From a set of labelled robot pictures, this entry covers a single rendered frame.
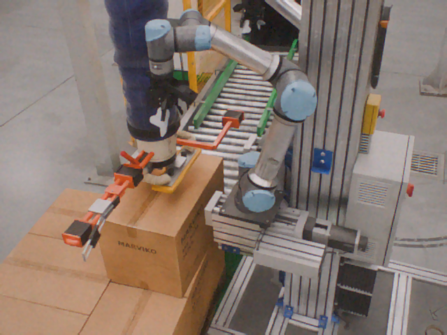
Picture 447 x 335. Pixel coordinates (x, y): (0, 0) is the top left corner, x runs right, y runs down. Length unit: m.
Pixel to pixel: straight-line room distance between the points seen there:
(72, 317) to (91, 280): 0.21
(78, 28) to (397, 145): 2.20
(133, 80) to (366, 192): 1.01
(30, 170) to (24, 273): 1.81
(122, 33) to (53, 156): 2.71
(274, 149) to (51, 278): 1.38
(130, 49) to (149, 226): 0.75
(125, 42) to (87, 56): 1.63
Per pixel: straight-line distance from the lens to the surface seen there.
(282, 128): 1.64
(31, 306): 2.51
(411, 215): 3.71
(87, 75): 3.56
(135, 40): 1.84
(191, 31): 1.48
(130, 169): 2.01
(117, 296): 2.41
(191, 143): 2.14
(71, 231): 1.78
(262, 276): 2.85
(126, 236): 2.19
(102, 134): 3.77
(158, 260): 2.21
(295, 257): 1.95
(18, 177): 4.31
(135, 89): 1.96
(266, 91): 3.98
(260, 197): 1.76
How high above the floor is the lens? 2.37
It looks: 36 degrees down
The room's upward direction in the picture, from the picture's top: 2 degrees counter-clockwise
